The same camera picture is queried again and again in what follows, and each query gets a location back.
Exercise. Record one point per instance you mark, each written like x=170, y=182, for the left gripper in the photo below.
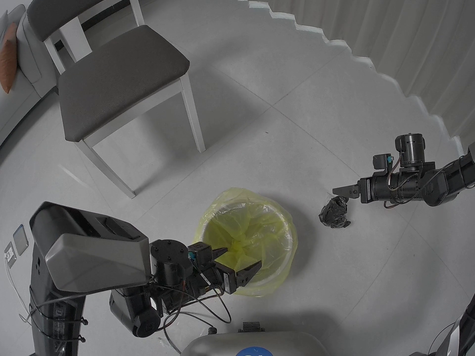
x=226, y=280

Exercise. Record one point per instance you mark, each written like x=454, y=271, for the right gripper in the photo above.
x=380, y=189

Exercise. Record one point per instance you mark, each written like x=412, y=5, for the black plastic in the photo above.
x=334, y=215

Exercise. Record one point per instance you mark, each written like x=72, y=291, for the yellow plastic bag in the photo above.
x=241, y=232

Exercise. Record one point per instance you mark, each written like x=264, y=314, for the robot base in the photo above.
x=259, y=343

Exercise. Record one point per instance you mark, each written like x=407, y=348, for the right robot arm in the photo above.
x=445, y=184

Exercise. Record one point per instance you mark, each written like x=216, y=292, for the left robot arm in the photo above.
x=92, y=258

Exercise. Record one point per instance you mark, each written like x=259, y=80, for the white trash bin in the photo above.
x=288, y=237

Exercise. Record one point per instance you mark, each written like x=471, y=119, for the beige curtain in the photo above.
x=389, y=20

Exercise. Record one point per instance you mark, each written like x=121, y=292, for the grey white chair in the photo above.
x=118, y=80

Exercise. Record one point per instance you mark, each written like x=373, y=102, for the pale grey sofa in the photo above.
x=31, y=50

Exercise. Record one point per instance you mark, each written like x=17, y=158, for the orange cushion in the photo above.
x=7, y=61

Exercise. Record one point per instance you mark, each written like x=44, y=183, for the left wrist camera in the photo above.
x=199, y=254

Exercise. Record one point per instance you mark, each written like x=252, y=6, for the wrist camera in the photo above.
x=199, y=254
x=382, y=161

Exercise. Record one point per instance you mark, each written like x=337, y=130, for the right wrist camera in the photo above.
x=382, y=161

